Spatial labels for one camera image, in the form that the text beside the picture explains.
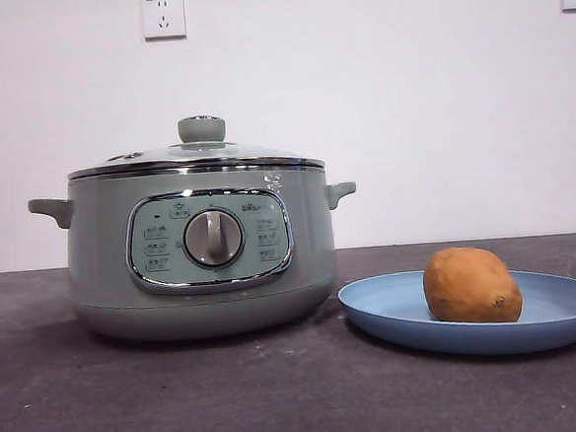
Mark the brown potato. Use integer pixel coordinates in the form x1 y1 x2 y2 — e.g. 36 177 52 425
420 242 526 329

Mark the pale green electric steamer pot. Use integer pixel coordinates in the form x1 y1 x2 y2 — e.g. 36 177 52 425
26 160 368 351

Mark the glass lid with green knob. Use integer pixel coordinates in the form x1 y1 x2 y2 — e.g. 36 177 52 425
62 106 326 186

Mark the blue round plate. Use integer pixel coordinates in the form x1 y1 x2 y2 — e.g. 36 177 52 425
335 259 576 369

